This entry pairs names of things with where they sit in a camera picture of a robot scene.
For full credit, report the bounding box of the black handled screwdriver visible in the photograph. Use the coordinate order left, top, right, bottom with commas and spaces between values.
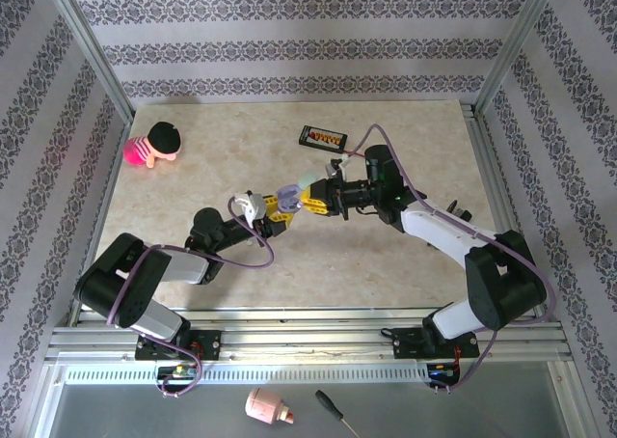
314, 389, 361, 438

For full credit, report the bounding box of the black board with yellow connectors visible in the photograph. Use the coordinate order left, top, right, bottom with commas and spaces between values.
297, 124, 349, 153

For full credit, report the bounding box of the purple earbud case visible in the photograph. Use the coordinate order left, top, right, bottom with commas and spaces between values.
277, 184, 306, 213

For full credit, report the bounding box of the small electronics board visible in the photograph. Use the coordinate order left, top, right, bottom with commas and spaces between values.
428, 363, 460, 380
157, 364, 200, 380

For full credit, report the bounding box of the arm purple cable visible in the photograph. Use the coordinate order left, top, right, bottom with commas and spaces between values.
106, 196, 276, 400
344, 123, 560, 396

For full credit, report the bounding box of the pink doll with black hat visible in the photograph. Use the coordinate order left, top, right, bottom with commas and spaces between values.
122, 121, 183, 170

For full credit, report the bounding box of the slotted grey cable duct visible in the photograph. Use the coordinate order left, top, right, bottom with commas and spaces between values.
62, 362, 434, 386

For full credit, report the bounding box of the small black clamp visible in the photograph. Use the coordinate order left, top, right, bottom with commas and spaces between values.
445, 199, 476, 225

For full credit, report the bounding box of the aluminium side rail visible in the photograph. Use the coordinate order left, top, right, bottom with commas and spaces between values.
460, 102, 549, 321
70, 112, 135, 312

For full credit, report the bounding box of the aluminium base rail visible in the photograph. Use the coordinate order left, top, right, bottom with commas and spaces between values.
45, 306, 570, 362

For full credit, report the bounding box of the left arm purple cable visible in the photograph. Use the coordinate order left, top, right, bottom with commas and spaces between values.
106, 196, 276, 400

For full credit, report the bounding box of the pink toy bottle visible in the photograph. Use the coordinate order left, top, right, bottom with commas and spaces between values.
244, 387, 296, 427

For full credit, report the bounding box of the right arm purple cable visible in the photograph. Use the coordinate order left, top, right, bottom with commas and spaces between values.
344, 123, 560, 396

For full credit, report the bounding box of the aluminium frame post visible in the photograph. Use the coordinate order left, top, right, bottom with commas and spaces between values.
474, 0, 568, 116
40, 0, 136, 121

